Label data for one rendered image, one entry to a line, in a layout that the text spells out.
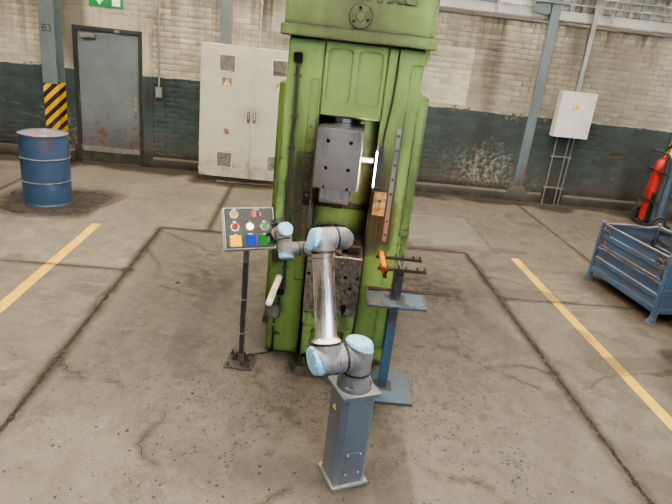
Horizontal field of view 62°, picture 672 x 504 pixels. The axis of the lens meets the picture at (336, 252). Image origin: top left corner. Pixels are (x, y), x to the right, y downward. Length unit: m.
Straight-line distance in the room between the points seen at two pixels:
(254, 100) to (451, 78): 3.26
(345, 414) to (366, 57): 2.21
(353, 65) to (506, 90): 6.52
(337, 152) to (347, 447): 1.83
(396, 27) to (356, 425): 2.39
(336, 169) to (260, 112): 5.33
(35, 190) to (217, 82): 3.07
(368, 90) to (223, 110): 5.44
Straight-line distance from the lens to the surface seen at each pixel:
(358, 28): 3.77
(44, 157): 7.71
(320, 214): 4.33
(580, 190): 10.98
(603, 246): 7.07
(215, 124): 9.11
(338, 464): 3.23
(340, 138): 3.71
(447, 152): 10.00
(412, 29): 3.78
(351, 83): 3.81
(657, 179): 10.46
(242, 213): 3.77
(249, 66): 8.95
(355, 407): 3.01
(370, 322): 4.27
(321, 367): 2.81
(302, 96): 3.84
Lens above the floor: 2.28
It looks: 20 degrees down
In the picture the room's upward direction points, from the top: 6 degrees clockwise
